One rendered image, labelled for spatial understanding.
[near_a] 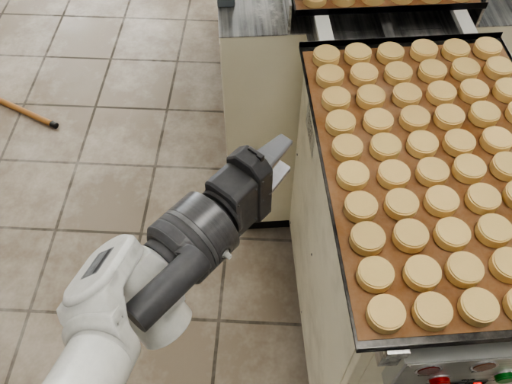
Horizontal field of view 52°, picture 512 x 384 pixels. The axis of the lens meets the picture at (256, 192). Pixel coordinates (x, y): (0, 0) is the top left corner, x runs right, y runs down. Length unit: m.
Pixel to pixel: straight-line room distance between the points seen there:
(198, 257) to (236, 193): 0.10
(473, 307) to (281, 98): 0.75
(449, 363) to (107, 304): 0.49
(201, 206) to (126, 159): 1.50
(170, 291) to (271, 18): 0.82
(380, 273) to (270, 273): 1.04
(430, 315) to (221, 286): 1.09
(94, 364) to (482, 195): 0.60
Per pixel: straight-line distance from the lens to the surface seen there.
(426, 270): 0.76
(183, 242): 0.57
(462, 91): 1.00
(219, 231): 0.59
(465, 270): 0.77
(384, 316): 0.71
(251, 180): 0.61
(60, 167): 2.13
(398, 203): 0.81
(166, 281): 0.54
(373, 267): 0.74
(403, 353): 0.72
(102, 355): 0.50
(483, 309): 0.76
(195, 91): 2.29
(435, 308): 0.74
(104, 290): 0.52
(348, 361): 0.92
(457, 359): 0.81
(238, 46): 1.20
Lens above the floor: 1.56
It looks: 54 degrees down
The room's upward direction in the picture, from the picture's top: straight up
